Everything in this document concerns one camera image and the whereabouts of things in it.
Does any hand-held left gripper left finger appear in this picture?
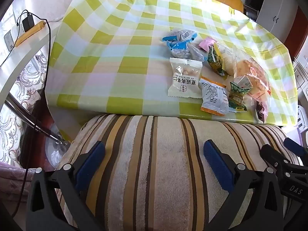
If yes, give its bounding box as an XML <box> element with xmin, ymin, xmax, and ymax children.
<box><xmin>25</xmin><ymin>141</ymin><xmax>106</xmax><ymax>231</ymax></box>

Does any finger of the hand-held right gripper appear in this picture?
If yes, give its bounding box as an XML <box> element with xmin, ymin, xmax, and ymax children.
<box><xmin>283</xmin><ymin>138</ymin><xmax>308</xmax><ymax>166</ymax></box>
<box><xmin>260</xmin><ymin>144</ymin><xmax>293</xmax><ymax>175</ymax></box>

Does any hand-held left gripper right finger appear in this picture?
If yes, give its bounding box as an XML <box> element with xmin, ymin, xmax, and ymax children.
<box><xmin>203</xmin><ymin>140</ymin><xmax>284</xmax><ymax>231</ymax></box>

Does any purple rimmed white box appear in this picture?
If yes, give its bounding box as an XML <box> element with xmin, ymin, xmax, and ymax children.
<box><xmin>284</xmin><ymin>125</ymin><xmax>308</xmax><ymax>147</ymax></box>

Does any dark snack packet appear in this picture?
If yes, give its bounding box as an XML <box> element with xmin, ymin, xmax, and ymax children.
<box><xmin>255</xmin><ymin>101</ymin><xmax>269</xmax><ymax>122</ymax></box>

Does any orange white snack packet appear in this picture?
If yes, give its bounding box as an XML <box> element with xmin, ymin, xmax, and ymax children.
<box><xmin>200</xmin><ymin>76</ymin><xmax>229</xmax><ymax>116</ymax></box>

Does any green snack packet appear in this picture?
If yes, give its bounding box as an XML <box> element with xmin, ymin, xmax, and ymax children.
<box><xmin>228</xmin><ymin>82</ymin><xmax>252</xmax><ymax>113</ymax></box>
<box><xmin>207</xmin><ymin>46</ymin><xmax>225</xmax><ymax>75</ymax></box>

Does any small white green packet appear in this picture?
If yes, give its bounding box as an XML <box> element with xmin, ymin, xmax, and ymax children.
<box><xmin>234</xmin><ymin>75</ymin><xmax>253</xmax><ymax>89</ymax></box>

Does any orange bread bag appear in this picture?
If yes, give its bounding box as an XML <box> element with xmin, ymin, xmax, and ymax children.
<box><xmin>234</xmin><ymin>58</ymin><xmax>271</xmax><ymax>123</ymax></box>

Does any yellow bread packet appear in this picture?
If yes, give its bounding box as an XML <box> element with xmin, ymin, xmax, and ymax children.
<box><xmin>217</xmin><ymin>44</ymin><xmax>241</xmax><ymax>77</ymax></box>

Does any clear plastic snack packet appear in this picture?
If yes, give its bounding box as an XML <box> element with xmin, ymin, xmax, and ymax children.
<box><xmin>188</xmin><ymin>43</ymin><xmax>205</xmax><ymax>62</ymax></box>

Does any pink snack packet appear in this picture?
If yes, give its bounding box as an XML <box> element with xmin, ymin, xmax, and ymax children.
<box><xmin>199</xmin><ymin>37</ymin><xmax>216</xmax><ymax>51</ymax></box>

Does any blue clear snack bag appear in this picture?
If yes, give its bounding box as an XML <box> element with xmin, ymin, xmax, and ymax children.
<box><xmin>162</xmin><ymin>28</ymin><xmax>198</xmax><ymax>59</ymax></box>

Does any white slatted stool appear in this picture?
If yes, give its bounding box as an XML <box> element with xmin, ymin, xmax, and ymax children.
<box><xmin>297</xmin><ymin>105</ymin><xmax>308</xmax><ymax>128</ymax></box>

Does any round clear stand base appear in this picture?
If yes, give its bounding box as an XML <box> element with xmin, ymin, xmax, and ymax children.
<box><xmin>44</xmin><ymin>123</ymin><xmax>73</xmax><ymax>169</ymax></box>

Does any striped beige towel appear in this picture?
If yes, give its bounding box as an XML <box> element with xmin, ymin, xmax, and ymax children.
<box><xmin>56</xmin><ymin>114</ymin><xmax>308</xmax><ymax>231</ymax></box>

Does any white ornate dresser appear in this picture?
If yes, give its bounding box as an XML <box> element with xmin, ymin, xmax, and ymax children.
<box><xmin>292</xmin><ymin>56</ymin><xmax>308</xmax><ymax>89</ymax></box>

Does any metal pole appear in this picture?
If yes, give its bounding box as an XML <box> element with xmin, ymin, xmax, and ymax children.
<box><xmin>5</xmin><ymin>94</ymin><xmax>64</xmax><ymax>145</ymax></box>

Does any pink cloth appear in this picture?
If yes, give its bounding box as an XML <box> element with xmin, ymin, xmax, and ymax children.
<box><xmin>0</xmin><ymin>161</ymin><xmax>34</xmax><ymax>198</ymax></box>

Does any white lace curtain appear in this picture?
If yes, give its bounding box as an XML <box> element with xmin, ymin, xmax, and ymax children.
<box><xmin>0</xmin><ymin>53</ymin><xmax>49</xmax><ymax>164</ymax></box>

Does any green checkered tablecloth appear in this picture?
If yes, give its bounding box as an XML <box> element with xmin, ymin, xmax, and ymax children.
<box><xmin>44</xmin><ymin>0</ymin><xmax>299</xmax><ymax>127</ymax></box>

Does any white curved shelf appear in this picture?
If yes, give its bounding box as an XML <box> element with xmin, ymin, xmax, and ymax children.
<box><xmin>0</xmin><ymin>17</ymin><xmax>64</xmax><ymax>106</ymax></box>

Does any white cabinet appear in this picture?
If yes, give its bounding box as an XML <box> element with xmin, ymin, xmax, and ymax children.
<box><xmin>223</xmin><ymin>0</ymin><xmax>299</xmax><ymax>33</ymax></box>

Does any yellow power strip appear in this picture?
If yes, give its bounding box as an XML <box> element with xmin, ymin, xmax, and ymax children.
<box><xmin>14</xmin><ymin>20</ymin><xmax>47</xmax><ymax>47</ymax></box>

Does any white grey device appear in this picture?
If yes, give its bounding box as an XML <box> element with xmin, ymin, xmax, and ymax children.
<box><xmin>3</xmin><ymin>30</ymin><xmax>16</xmax><ymax>51</ymax></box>

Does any black power adapter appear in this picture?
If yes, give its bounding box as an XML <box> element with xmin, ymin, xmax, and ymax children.
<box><xmin>22</xmin><ymin>13</ymin><xmax>35</xmax><ymax>32</ymax></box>

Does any red-brown door frame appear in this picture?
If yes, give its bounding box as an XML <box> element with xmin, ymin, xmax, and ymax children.
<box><xmin>283</xmin><ymin>5</ymin><xmax>308</xmax><ymax>58</ymax></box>

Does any black cable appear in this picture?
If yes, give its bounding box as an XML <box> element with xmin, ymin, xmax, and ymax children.
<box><xmin>0</xmin><ymin>10</ymin><xmax>52</xmax><ymax>222</ymax></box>

